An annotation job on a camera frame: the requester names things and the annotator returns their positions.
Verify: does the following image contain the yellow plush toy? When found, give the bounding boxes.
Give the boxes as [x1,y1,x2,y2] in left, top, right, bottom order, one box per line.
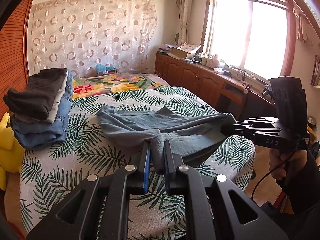
[0,112,23,191]

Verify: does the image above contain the person's right hand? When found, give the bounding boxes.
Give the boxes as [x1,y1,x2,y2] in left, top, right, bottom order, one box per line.
[269,148,308,183]

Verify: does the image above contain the stack of folded clothes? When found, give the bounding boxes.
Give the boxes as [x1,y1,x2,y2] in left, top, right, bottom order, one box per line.
[10,70,74,151]

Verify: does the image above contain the wooden sideboard cabinet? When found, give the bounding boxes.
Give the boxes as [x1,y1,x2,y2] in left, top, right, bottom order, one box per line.
[154,52,280,122]

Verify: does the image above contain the floral bed blanket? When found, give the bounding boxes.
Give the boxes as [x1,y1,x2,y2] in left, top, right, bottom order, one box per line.
[72,73,171,98]

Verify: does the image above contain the wall picture frame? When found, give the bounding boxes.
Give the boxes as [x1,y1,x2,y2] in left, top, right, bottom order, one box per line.
[311,54,320,87]

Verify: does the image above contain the folded black pants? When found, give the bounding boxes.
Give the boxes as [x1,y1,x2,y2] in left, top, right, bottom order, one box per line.
[3,68,68,121]

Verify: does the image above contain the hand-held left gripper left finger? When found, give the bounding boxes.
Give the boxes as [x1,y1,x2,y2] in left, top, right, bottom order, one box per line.
[26,142,152,240]

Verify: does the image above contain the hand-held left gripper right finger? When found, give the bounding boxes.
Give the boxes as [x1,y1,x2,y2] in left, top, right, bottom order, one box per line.
[163,141,290,240]

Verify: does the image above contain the cardboard box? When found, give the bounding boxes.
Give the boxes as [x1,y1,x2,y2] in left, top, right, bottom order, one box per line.
[172,47,198,60]

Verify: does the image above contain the person's right forearm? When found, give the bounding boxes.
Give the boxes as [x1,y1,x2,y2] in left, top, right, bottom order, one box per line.
[276,151,320,240]

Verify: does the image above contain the dark chair with knob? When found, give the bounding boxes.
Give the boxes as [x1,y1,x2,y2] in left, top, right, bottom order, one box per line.
[216,80,252,120]

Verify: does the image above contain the grey-blue short pants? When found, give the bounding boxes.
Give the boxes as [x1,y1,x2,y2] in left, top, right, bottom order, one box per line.
[96,105,237,175]

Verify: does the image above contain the patterned paper sheet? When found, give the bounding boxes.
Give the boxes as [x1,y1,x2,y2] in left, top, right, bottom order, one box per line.
[178,42,202,53]

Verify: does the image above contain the black cable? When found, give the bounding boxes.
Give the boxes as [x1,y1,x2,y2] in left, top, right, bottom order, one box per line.
[251,159,288,202]

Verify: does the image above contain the wooden slatted wardrobe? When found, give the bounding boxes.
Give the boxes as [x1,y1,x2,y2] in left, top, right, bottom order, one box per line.
[0,0,38,120]

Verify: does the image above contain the wooden framed window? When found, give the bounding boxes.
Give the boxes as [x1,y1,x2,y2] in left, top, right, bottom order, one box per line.
[201,0,297,81]

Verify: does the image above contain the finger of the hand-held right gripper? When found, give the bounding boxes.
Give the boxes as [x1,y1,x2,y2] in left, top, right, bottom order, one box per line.
[221,127,283,137]
[233,118,281,128]

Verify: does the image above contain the white patterned window curtain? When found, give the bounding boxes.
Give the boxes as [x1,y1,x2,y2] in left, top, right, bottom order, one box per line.
[292,4,315,47]
[178,0,195,46]

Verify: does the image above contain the circle print curtain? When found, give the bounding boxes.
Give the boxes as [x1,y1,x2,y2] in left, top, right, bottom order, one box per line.
[26,0,158,80]

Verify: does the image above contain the blue bag in box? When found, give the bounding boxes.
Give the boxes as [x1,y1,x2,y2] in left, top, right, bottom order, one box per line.
[96,63,118,76]

